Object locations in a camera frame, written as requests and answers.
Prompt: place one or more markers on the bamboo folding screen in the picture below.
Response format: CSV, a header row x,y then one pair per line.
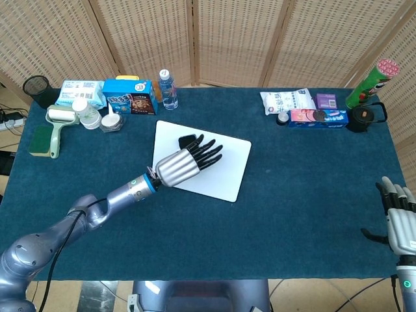
x,y
208,39

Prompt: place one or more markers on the green lint roller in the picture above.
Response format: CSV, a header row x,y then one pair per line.
x,y
58,130

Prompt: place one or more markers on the small purple box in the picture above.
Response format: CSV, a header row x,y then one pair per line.
x,y
326,101

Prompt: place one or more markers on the clear water bottle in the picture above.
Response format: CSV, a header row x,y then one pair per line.
x,y
168,91

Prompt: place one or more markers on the blue wet wipes pack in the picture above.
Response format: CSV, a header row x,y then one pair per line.
x,y
79,92

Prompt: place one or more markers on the white power strip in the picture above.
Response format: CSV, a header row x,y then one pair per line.
x,y
11,123

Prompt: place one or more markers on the yellow orange pack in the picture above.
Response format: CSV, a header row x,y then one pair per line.
x,y
128,78

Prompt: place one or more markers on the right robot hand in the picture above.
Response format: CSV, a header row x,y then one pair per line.
x,y
398,224

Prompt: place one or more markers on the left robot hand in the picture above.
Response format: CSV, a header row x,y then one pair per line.
x,y
188,161

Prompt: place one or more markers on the white rectangular board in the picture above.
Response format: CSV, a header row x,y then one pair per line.
x,y
224,162

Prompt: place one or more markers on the small black jar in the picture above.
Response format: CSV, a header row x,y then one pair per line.
x,y
282,118

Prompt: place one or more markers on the small black rectangular object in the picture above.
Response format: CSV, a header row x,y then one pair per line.
x,y
186,140

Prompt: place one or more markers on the white snack bag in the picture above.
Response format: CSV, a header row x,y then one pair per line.
x,y
286,100

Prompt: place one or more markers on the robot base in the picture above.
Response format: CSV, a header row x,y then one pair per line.
x,y
201,295

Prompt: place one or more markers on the green chips can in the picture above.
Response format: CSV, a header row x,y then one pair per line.
x,y
370,84

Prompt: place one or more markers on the blue table mat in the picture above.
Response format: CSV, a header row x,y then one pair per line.
x,y
227,234

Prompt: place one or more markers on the black mesh pen holder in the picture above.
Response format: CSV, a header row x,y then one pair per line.
x,y
37,91

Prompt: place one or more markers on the green scrubbing sponge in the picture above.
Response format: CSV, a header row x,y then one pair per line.
x,y
40,141

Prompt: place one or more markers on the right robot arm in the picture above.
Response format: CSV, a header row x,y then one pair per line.
x,y
406,286

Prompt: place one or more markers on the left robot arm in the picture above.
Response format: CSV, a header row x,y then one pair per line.
x,y
78,224

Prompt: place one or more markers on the blue oreo cookie box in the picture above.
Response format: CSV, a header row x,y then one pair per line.
x,y
318,118

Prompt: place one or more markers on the white lidded jar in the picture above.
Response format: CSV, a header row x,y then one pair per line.
x,y
86,113

